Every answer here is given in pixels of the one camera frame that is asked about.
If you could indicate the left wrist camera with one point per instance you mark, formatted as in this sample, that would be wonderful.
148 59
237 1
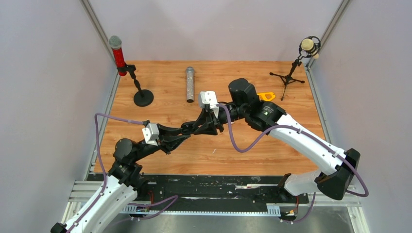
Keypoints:
151 134

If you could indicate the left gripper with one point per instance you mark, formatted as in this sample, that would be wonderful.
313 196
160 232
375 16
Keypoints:
163 141

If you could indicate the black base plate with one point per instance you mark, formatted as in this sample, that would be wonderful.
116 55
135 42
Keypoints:
218 193

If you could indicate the yellow triangular plastic piece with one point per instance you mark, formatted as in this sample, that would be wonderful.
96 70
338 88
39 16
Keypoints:
266 96

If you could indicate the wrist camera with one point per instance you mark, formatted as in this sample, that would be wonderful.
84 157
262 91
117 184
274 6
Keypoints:
207 100
151 134

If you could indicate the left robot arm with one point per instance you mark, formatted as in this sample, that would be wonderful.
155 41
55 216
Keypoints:
124 181

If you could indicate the red glitter microphone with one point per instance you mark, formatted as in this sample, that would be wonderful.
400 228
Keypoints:
115 44

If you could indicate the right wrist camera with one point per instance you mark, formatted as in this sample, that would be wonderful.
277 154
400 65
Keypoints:
207 100

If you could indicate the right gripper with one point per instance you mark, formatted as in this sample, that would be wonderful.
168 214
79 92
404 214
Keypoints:
208 128

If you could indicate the black tripod mic stand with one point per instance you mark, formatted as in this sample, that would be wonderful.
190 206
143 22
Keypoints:
288 78

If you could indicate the black earbud charging case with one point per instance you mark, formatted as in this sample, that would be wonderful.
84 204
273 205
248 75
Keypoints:
188 128

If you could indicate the beige condenser microphone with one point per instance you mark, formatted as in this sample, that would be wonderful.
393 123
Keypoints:
310 48

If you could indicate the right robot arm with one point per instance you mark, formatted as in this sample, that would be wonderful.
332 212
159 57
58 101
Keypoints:
336 167

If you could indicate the silver glitter microphone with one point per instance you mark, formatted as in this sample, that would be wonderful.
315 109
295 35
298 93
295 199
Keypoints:
190 84

